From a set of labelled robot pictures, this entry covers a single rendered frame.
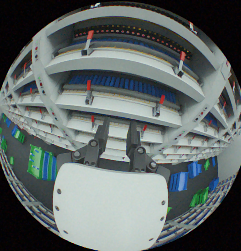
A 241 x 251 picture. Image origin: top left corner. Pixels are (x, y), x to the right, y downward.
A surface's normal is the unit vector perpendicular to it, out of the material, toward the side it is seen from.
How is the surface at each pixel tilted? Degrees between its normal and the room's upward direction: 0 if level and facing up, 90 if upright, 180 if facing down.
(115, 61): 108
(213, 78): 90
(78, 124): 19
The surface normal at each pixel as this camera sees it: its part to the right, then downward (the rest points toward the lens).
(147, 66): -0.15, 0.95
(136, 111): 0.11, -0.27
